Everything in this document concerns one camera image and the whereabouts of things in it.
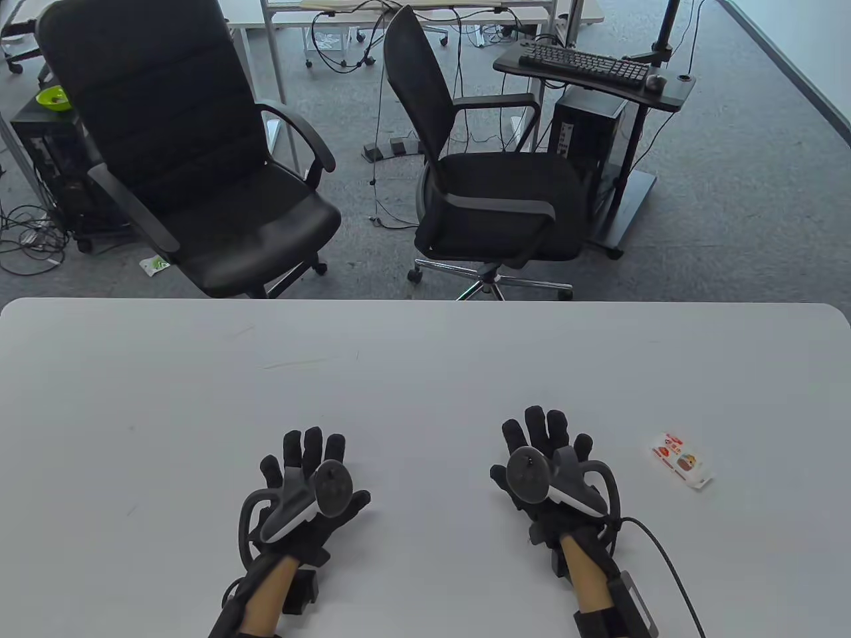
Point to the black grey right hand tracker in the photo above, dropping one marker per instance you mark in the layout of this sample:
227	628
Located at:
528	472

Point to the black grey left hand tracker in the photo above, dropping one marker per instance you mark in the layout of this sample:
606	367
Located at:
332	488

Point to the green white wrapper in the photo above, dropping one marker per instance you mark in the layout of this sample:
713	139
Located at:
154	265

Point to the white frame desk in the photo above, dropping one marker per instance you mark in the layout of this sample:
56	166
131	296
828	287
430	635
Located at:
279	14

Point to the black right armband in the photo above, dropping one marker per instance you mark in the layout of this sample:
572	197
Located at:
598	625

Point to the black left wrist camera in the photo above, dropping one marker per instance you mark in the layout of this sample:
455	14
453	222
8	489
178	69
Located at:
300	591

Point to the black monitor pole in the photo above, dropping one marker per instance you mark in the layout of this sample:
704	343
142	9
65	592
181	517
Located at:
667	26

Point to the black mesh office chair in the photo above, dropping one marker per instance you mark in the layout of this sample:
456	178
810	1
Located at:
505	193

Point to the grey computer mouse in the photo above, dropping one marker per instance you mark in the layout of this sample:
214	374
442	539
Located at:
656	82

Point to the black grey hand tracker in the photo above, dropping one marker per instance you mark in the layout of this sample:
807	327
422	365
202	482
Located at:
528	472
332	488

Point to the black rolling workstation cart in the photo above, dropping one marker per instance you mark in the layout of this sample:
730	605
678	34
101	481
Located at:
512	64

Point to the green bowl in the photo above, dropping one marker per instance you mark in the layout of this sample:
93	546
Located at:
53	98

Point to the person's right hand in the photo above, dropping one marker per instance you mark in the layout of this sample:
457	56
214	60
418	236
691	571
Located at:
542	428

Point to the black leather office chair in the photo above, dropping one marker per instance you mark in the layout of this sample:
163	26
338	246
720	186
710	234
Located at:
166	100

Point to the person's right forearm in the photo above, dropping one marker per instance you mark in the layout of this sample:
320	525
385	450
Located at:
588	578

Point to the black swivel chair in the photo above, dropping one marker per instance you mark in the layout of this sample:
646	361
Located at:
16	30

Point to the black keyboard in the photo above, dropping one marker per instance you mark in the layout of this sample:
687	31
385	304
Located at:
578	63

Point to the person's left hand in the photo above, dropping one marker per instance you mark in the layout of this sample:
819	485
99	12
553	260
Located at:
312	445

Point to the grey power strip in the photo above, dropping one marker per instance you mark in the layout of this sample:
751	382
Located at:
392	147

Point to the black computer tower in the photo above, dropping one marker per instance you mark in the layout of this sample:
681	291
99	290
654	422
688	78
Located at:
53	166
592	126

